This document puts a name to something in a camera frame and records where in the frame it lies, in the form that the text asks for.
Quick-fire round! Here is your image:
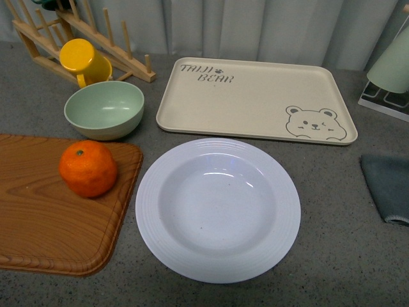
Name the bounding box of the white round plate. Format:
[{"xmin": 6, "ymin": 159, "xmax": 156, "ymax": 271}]
[{"xmin": 135, "ymin": 138, "xmax": 301, "ymax": 283}]

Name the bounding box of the orange mandarin fruit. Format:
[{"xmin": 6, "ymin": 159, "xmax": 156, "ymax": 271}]
[{"xmin": 59, "ymin": 140, "xmax": 118, "ymax": 198}]

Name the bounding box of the beige bear serving tray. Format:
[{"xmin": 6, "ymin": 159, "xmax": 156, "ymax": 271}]
[{"xmin": 156, "ymin": 58, "xmax": 358, "ymax": 145}]

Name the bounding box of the light green bowl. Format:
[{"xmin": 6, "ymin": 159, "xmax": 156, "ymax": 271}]
[{"xmin": 64, "ymin": 81, "xmax": 144, "ymax": 141}]

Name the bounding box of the yellow plastic mug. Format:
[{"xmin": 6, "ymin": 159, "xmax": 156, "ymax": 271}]
[{"xmin": 59, "ymin": 38, "xmax": 112, "ymax": 88}]

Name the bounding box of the brown wooden cutting board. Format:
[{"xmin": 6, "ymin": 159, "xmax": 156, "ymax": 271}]
[{"xmin": 1, "ymin": 134, "xmax": 143, "ymax": 276}]

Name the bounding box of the dark grey cloth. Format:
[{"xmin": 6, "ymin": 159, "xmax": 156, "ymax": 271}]
[{"xmin": 360, "ymin": 154, "xmax": 408, "ymax": 226}]

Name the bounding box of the white cup holder stand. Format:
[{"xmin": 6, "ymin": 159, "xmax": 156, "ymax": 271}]
[{"xmin": 359, "ymin": 18, "xmax": 408, "ymax": 122}]

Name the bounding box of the wooden dish rack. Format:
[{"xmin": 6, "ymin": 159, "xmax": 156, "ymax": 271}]
[{"xmin": 5, "ymin": 1, "xmax": 156, "ymax": 86}]

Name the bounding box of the light green upturned cup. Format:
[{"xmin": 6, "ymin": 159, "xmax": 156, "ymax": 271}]
[{"xmin": 367, "ymin": 27, "xmax": 408, "ymax": 93}]

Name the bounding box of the dark green object on rack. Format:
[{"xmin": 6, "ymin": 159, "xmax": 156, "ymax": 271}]
[{"xmin": 32, "ymin": 0, "xmax": 70, "ymax": 11}]

